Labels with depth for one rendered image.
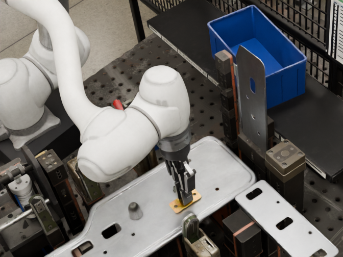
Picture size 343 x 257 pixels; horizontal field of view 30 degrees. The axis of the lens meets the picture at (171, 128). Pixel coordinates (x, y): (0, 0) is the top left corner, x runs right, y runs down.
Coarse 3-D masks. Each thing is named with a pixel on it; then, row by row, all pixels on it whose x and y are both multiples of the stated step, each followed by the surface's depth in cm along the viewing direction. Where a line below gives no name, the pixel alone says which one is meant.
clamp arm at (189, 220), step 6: (186, 216) 151; (192, 216) 151; (186, 222) 151; (192, 222) 151; (198, 222) 153; (186, 228) 152; (192, 228) 154; (198, 228) 156; (186, 234) 155; (192, 234) 158; (198, 234) 159; (192, 240) 159
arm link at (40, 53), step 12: (60, 0) 183; (36, 36) 208; (48, 36) 199; (84, 36) 219; (36, 48) 208; (48, 48) 206; (84, 48) 218; (36, 60) 211; (48, 60) 208; (84, 60) 220; (48, 72) 211
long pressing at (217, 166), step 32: (192, 160) 178; (224, 160) 177; (128, 192) 174; (160, 192) 172; (224, 192) 169; (96, 224) 168; (128, 224) 167; (160, 224) 165; (64, 256) 163; (96, 256) 161; (128, 256) 160
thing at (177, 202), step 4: (192, 192) 170; (196, 192) 170; (196, 196) 169; (200, 196) 169; (176, 200) 169; (180, 200) 169; (192, 200) 168; (196, 200) 168; (172, 204) 168; (176, 204) 168; (180, 204) 168; (188, 204) 168; (172, 208) 167; (176, 208) 167; (180, 208) 167; (184, 208) 167; (176, 212) 166
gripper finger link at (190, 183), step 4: (188, 172) 152; (196, 172) 153; (184, 176) 155; (188, 176) 152; (192, 176) 155; (184, 180) 156; (188, 180) 155; (192, 180) 156; (188, 184) 156; (192, 184) 158; (188, 188) 158; (192, 188) 159; (188, 192) 159
